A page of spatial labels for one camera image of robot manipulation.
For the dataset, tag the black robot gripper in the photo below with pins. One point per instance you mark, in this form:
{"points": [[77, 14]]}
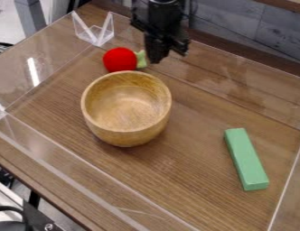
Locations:
{"points": [[158, 19]]}

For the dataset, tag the red plush fruit green leaf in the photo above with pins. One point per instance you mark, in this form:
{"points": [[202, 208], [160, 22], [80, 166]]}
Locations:
{"points": [[120, 59]]}

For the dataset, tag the round wooden bowl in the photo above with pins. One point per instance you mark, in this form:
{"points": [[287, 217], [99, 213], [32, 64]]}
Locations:
{"points": [[126, 107]]}

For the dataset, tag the grey pillar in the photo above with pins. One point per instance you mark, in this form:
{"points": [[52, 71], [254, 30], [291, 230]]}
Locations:
{"points": [[31, 16]]}

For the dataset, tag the green rectangular block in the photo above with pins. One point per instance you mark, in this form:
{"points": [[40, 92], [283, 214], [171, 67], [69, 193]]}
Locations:
{"points": [[253, 176]]}

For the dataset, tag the black metal stand base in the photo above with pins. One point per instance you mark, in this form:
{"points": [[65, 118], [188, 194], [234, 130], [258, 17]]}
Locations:
{"points": [[20, 215]]}

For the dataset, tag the clear acrylic corner bracket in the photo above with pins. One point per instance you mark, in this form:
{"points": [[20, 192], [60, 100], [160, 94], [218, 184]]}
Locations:
{"points": [[94, 34]]}

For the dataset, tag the clear acrylic tray enclosure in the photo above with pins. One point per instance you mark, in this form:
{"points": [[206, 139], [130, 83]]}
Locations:
{"points": [[183, 147]]}

